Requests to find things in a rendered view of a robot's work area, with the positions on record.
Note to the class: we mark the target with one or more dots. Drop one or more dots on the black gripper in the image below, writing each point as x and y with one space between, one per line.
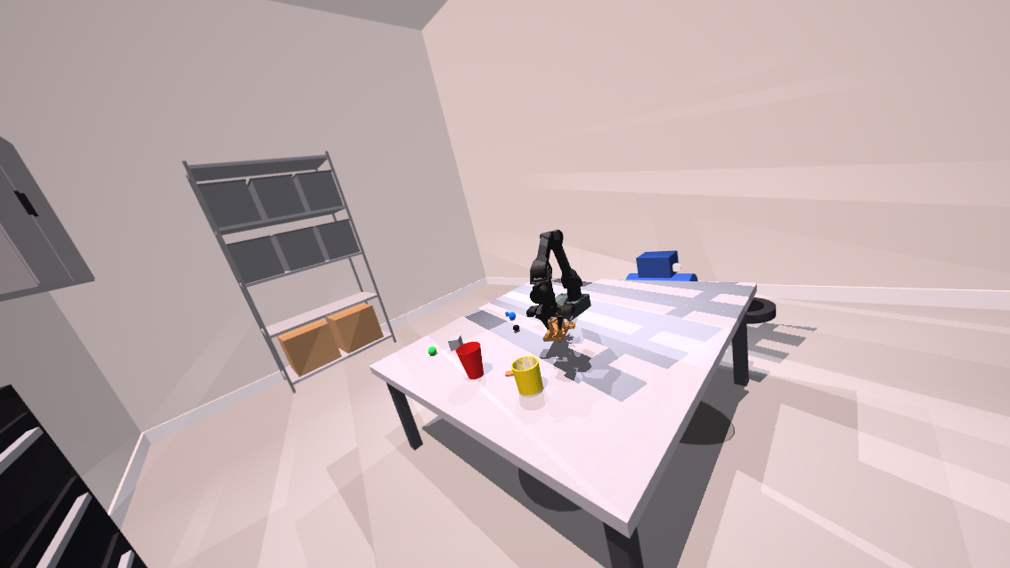
565 310

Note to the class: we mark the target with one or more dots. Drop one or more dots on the yellow mug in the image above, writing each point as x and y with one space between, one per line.
528 377

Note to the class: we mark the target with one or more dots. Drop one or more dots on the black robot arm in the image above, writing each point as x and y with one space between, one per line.
541 268

